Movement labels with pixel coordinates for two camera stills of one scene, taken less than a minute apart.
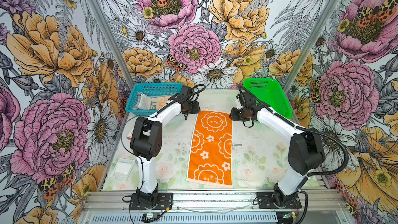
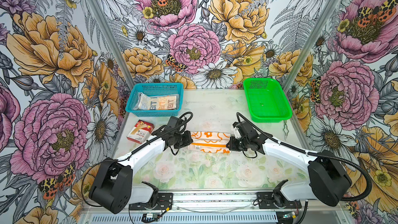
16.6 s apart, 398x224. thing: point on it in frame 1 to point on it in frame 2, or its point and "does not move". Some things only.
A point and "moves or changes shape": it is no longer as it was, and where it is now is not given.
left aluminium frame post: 105,30 does not move
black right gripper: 233,113 to 231,144
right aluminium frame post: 316,32 does not move
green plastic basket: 269,91 does not move
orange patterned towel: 210,159 moves or changes shape
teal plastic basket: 152,89 does not move
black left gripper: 184,112 to 187,140
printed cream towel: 145,102 does not move
